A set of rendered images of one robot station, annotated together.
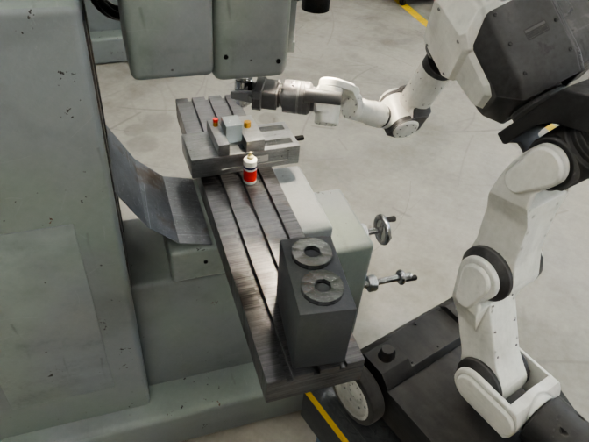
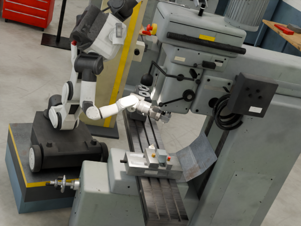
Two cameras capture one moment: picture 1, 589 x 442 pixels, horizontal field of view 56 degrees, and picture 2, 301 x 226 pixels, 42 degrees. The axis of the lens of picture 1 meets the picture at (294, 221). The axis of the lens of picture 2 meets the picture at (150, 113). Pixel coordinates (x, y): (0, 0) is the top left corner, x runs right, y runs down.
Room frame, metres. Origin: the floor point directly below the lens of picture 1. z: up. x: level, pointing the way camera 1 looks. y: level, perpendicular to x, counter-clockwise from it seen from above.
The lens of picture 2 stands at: (3.52, 0.22, 2.36)
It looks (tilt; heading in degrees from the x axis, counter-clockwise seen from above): 27 degrees down; 184
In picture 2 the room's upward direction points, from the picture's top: 17 degrees clockwise
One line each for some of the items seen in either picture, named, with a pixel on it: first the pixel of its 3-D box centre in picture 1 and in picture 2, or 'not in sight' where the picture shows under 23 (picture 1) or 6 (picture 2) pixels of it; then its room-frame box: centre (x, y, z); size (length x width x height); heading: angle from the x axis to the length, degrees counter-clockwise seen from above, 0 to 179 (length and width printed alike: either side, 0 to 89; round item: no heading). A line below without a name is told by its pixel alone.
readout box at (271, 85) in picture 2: not in sight; (252, 95); (1.53, 0.57, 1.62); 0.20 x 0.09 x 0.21; 112
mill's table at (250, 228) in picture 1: (247, 207); (148, 155); (1.27, 0.15, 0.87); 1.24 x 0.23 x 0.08; 22
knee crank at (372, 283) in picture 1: (390, 279); (61, 183); (1.40, -0.37, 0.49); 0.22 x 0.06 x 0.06; 112
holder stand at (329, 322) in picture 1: (312, 298); (140, 102); (0.82, -0.06, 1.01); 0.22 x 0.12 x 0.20; 15
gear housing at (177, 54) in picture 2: not in sight; (195, 52); (1.32, 0.21, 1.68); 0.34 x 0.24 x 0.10; 112
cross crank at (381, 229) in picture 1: (372, 231); (68, 184); (1.52, -0.29, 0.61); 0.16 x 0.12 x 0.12; 112
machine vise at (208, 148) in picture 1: (240, 143); (153, 162); (1.47, 0.20, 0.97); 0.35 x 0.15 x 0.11; 114
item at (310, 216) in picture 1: (241, 218); (146, 173); (1.33, 0.17, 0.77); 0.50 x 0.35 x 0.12; 112
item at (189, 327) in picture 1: (246, 291); (130, 211); (1.34, 0.15, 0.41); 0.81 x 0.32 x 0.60; 112
